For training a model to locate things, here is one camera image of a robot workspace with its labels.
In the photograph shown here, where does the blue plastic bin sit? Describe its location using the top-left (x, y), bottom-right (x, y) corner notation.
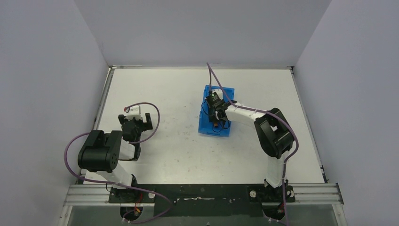
top-left (198, 85), bottom-right (231, 137)

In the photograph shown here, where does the aluminium left table rail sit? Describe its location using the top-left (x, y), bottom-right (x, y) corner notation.
top-left (92, 65), bottom-right (115, 129)

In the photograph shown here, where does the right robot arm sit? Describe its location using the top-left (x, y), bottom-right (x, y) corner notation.
top-left (207, 101), bottom-right (299, 202)

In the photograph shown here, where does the aluminium back table rail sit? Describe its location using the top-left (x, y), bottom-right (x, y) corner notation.
top-left (109, 64), bottom-right (294, 70)

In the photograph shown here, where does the aluminium front frame rail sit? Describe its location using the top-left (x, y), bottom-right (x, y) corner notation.
top-left (64, 183), bottom-right (344, 207)

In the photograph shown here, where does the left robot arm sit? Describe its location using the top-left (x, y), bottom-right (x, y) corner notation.
top-left (78, 113), bottom-right (153, 203)

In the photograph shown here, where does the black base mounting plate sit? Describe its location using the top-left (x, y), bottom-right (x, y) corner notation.
top-left (108, 184), bottom-right (283, 217)

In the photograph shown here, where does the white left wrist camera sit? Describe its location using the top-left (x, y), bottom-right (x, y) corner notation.
top-left (124, 105), bottom-right (142, 120)

